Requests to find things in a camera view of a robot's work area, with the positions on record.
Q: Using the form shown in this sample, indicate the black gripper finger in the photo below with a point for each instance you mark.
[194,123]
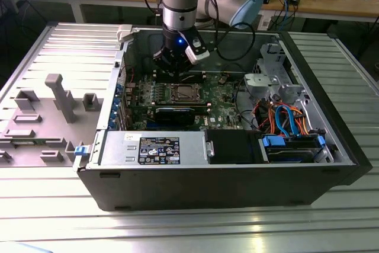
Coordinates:
[184,66]
[163,60]

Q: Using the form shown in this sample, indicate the CPU socket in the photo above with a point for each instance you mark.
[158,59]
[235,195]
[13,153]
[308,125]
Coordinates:
[170,100]

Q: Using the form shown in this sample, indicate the coin battery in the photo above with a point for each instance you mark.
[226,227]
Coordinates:
[222,79]

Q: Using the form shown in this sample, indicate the grey case latch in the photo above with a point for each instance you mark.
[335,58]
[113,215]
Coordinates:
[124,32]

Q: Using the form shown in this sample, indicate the green motherboard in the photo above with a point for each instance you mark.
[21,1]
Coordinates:
[219,99]

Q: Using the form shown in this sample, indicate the black graphics card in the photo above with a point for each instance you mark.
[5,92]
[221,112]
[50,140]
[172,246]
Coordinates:
[174,115]

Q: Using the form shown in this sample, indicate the silver drive cage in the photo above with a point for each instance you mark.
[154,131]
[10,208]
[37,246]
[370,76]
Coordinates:
[260,82]

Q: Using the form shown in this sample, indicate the black drive bay box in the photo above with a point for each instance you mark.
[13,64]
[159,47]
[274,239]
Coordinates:
[231,146]

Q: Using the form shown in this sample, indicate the silver power supply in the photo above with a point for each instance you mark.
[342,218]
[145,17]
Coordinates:
[118,146]

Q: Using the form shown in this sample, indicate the blue case latch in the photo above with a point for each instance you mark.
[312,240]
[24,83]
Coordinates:
[81,150]

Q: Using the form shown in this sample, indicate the black PC case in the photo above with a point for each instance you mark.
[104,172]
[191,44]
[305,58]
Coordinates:
[207,188]

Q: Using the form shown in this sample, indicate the small black adapter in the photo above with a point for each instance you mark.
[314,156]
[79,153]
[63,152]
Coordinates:
[294,0]

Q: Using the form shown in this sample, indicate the hard disk in blue carrier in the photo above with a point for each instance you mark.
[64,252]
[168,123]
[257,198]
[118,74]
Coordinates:
[290,152]

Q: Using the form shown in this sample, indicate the grey parts rack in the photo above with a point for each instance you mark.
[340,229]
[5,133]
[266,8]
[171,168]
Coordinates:
[44,128]

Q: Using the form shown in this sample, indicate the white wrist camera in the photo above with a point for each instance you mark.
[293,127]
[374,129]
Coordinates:
[197,53]

